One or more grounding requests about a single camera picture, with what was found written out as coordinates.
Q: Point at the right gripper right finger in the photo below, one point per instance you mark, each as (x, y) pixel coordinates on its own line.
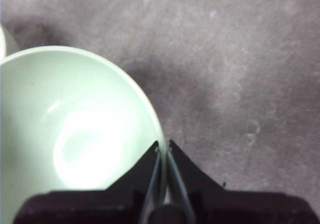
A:
(237, 206)

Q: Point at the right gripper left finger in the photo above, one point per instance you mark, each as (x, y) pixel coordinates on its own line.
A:
(100, 206)

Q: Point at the green ribbed bowl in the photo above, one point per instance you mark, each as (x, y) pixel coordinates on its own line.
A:
(3, 41)
(75, 96)

